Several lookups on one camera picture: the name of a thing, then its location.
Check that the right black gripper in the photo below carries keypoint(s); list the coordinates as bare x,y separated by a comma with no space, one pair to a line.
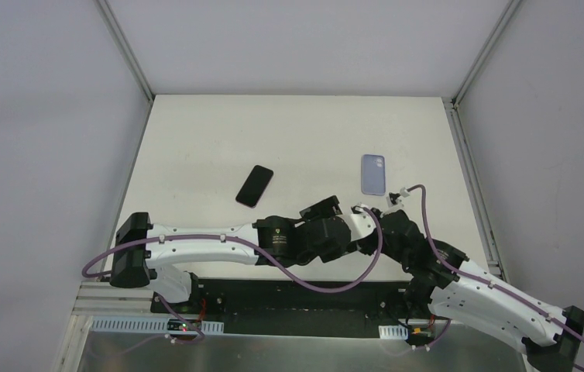
392,221

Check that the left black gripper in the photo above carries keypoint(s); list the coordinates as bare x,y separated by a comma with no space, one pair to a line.
324,209

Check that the lavender phone case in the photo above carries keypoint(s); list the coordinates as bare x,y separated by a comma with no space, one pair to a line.
373,175

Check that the black phone purple frame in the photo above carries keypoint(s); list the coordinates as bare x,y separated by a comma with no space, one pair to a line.
254,186

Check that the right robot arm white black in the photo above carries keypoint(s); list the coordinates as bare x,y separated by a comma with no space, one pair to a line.
448,284

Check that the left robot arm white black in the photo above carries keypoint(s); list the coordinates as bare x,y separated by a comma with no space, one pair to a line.
149,255

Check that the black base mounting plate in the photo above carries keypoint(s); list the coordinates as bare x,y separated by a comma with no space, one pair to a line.
284,308

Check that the right controller board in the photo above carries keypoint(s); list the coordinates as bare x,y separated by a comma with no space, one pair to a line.
421,334

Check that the controller board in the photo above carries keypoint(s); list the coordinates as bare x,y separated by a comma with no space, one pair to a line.
421,334
176,326

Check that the left controller board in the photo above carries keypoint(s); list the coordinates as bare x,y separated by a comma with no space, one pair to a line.
176,326

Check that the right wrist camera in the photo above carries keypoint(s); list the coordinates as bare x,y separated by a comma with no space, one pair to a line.
395,200

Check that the right aluminium frame rail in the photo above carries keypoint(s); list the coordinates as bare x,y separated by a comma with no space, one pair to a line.
472,184

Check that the aluminium frame rail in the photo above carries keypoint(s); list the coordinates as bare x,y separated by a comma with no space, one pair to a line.
100,298
472,184

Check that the right white cable duct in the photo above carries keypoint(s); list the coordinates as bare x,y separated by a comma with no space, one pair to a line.
393,332

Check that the white cable duct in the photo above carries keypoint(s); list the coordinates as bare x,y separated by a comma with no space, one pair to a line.
393,332
147,325

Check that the left white cable duct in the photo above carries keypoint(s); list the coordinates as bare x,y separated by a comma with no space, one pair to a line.
147,325

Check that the left aluminium frame rail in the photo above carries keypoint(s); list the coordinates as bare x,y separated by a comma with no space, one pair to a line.
100,298

